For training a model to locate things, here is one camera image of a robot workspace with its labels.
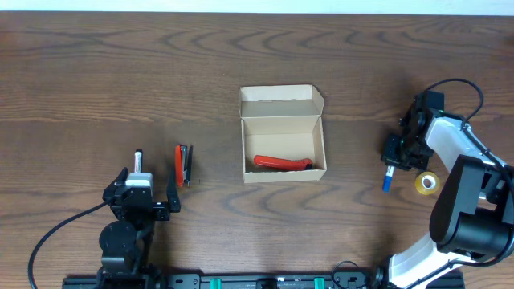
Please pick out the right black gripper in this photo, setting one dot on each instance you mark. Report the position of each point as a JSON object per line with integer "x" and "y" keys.
{"x": 413, "y": 165}

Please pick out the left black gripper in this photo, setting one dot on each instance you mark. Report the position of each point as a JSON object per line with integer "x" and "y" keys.
{"x": 163, "y": 213}

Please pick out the clear yellow tape roll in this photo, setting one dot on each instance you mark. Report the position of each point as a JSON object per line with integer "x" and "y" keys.
{"x": 427, "y": 183}

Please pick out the blue capped whiteboard marker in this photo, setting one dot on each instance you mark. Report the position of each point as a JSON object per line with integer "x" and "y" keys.
{"x": 388, "y": 179}

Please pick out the black capped marker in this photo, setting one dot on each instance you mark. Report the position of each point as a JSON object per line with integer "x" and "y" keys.
{"x": 138, "y": 160}

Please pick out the red black stapler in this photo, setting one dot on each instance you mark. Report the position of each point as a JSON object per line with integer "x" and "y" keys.
{"x": 183, "y": 164}

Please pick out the red box cutter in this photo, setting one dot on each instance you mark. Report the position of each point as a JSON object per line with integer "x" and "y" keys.
{"x": 283, "y": 164}

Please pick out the brown cardboard box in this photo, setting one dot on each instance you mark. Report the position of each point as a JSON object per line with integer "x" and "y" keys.
{"x": 282, "y": 122}

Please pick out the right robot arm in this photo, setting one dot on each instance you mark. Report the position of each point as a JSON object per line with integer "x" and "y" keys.
{"x": 471, "y": 223}

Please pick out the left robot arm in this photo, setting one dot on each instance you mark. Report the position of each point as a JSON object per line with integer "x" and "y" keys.
{"x": 126, "y": 242}

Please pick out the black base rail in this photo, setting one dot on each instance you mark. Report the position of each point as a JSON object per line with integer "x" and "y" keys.
{"x": 452, "y": 280}

